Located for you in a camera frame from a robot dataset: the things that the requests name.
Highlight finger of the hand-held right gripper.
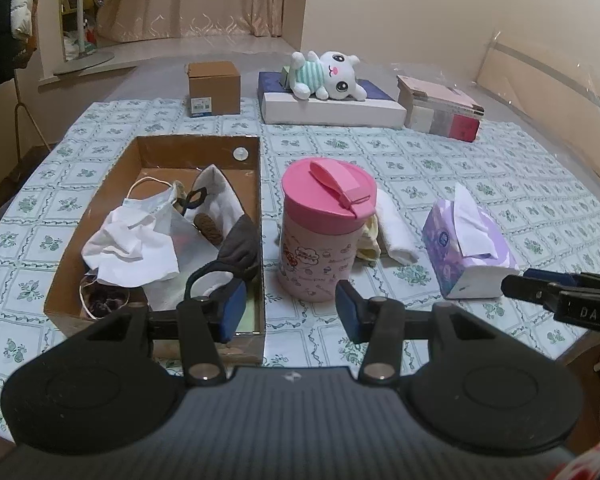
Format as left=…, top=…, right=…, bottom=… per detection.
left=501, top=274, right=562, bottom=312
left=524, top=268, right=581, bottom=284

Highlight purple tissue pack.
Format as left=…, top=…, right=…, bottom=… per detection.
left=422, top=182, right=521, bottom=300

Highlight plastic-wrapped beige board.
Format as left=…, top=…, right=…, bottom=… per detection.
left=475, top=30, right=600, bottom=197

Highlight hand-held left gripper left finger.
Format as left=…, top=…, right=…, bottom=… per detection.
left=70, top=278, right=247, bottom=387

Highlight red white patterned garment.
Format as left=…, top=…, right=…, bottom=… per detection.
left=550, top=439, right=600, bottom=480

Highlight green paper sheet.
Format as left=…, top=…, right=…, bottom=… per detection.
left=232, top=297, right=262, bottom=335

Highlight white puffer jacket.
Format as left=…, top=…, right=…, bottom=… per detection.
left=10, top=0, right=40, bottom=41

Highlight flat white and blue box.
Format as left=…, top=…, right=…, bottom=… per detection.
left=258, top=71, right=407, bottom=130

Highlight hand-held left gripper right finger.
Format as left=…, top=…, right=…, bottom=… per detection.
left=336, top=280, right=516, bottom=385

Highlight white tote bag black handles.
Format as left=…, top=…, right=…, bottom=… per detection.
left=140, top=164, right=261, bottom=313

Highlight brown hair scrunchie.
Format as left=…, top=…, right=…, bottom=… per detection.
left=194, top=212, right=224, bottom=247

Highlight folded white towel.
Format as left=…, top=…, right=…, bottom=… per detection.
left=376, top=191, right=421, bottom=265

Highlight beige curtain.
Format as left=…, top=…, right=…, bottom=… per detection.
left=92, top=0, right=287, bottom=43

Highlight pale yellow cloth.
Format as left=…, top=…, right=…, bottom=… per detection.
left=355, top=215, right=384, bottom=262

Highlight brown jacket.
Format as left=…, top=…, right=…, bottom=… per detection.
left=11, top=30, right=40, bottom=71

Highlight coat rack pole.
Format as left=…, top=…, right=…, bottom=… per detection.
left=12, top=67, right=54, bottom=154

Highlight pink lidded cup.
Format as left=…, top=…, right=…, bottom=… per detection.
left=278, top=156, right=379, bottom=304

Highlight small closed cardboard box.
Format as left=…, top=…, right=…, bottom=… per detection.
left=187, top=61, right=242, bottom=119

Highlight pink and white box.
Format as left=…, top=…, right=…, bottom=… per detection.
left=396, top=75, right=486, bottom=142

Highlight white face mask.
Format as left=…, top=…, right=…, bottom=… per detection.
left=82, top=176, right=181, bottom=289

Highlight dark grey cloth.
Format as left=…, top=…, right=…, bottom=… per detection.
left=212, top=215, right=261, bottom=282

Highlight white bunny plush toy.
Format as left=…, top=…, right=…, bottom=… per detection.
left=282, top=50, right=369, bottom=102

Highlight dark hair tie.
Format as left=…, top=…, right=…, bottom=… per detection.
left=79, top=280, right=131, bottom=320

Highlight brown cardboard box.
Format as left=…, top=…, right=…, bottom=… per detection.
left=43, top=134, right=267, bottom=367

